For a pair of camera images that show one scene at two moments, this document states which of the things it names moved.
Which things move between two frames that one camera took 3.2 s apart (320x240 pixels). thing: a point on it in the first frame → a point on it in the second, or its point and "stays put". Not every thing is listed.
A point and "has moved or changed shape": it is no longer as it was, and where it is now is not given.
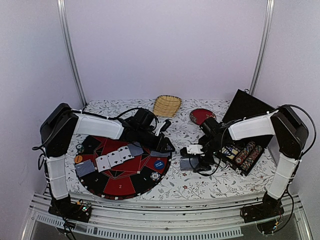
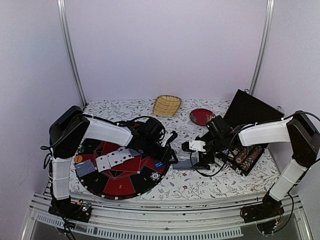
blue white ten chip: (155, 176) stays put
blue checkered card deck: (185, 164) has moved or changed shape
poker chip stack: (80, 148) stays put
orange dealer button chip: (78, 159) stays put
